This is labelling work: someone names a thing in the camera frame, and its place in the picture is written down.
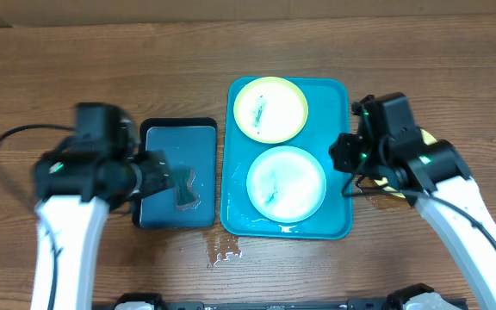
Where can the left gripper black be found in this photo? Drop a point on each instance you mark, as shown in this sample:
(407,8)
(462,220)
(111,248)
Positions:
(158,175)

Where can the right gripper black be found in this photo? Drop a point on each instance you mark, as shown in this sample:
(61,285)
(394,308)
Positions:
(343,154)

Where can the dark green sponge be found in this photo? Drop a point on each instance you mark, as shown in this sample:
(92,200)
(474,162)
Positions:
(185,196)

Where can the light blue plate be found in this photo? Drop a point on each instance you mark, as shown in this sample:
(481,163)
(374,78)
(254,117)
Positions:
(286,184)

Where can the yellow plate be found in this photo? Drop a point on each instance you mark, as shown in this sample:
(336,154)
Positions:
(428,139)
(270,110)

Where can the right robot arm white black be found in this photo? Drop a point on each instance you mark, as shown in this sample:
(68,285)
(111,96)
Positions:
(438,183)

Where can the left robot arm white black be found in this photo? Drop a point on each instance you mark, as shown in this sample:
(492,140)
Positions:
(76,193)

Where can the black water basin tray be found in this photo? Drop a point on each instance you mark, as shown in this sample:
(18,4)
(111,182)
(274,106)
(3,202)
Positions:
(190,147)

